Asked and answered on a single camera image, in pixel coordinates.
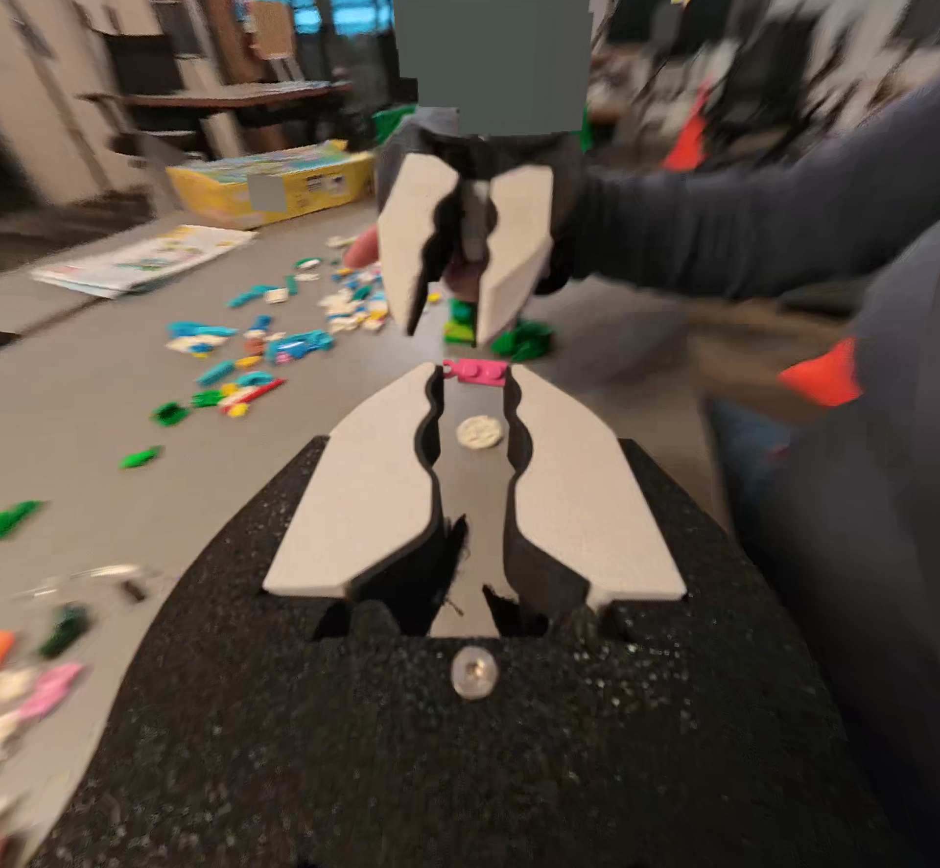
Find person's dark grey clothing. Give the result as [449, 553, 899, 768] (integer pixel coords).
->
[705, 222, 940, 868]

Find pile of mixed lego pieces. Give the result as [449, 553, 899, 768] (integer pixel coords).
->
[150, 251, 394, 430]

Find wooden desk divider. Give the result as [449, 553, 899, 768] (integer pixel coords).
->
[250, 0, 298, 63]

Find dark green lego piece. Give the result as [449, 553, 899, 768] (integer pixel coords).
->
[38, 604, 93, 659]

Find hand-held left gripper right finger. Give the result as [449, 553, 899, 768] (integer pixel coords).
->
[504, 363, 688, 610]

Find person's right forearm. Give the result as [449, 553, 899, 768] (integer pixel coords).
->
[540, 84, 940, 300]

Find orange pointed object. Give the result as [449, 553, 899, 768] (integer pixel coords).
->
[661, 78, 715, 173]
[777, 336, 864, 409]

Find light pink lego plate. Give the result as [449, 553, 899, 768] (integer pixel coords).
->
[15, 661, 88, 724]

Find person's right hand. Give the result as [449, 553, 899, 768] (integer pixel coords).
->
[342, 225, 383, 271]

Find instruction booklet on table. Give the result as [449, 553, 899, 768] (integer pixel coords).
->
[31, 224, 257, 300]

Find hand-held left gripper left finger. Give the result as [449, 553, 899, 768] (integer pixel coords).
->
[261, 361, 471, 637]

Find tall green lego stack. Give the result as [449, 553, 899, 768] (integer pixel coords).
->
[371, 106, 421, 148]

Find long brown desk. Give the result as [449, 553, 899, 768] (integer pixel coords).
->
[77, 78, 355, 149]

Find lime green lego assembly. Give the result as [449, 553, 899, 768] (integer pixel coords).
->
[443, 299, 478, 349]

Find white round lego plate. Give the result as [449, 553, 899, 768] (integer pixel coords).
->
[456, 416, 505, 452]

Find magenta lego plate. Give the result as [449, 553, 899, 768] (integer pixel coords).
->
[442, 359, 511, 389]

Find clear lego piece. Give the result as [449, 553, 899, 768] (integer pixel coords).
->
[29, 563, 144, 599]

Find yellow lego box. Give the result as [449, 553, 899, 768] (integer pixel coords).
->
[166, 140, 377, 232]

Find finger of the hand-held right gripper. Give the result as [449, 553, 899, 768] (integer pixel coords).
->
[376, 151, 461, 337]
[476, 164, 556, 349]

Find dark green lego leaves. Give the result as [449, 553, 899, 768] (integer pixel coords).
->
[490, 321, 555, 362]

